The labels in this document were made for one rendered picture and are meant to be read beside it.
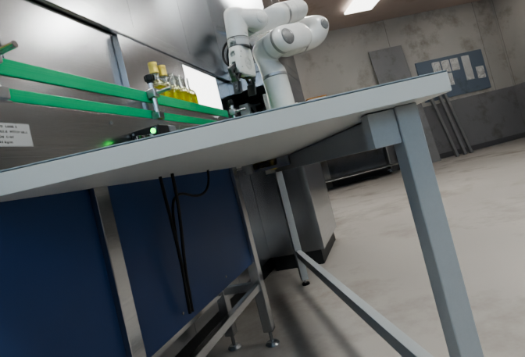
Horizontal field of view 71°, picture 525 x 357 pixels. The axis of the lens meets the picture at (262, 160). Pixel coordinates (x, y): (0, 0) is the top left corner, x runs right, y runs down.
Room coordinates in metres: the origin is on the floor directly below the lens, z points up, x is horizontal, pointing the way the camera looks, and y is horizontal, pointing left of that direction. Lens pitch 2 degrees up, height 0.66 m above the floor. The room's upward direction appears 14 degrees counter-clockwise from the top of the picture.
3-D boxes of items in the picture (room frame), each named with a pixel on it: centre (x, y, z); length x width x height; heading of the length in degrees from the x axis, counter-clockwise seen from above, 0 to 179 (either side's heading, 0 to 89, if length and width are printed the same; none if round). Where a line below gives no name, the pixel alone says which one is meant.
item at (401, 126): (1.36, -0.14, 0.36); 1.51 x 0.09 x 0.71; 7
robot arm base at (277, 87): (1.36, -0.14, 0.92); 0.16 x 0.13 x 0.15; 108
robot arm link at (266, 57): (1.36, -0.12, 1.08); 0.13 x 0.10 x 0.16; 40
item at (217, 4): (2.77, -0.18, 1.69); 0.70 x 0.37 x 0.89; 162
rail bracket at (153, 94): (1.02, 0.23, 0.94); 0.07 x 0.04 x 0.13; 72
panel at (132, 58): (1.82, 0.30, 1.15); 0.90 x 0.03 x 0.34; 162
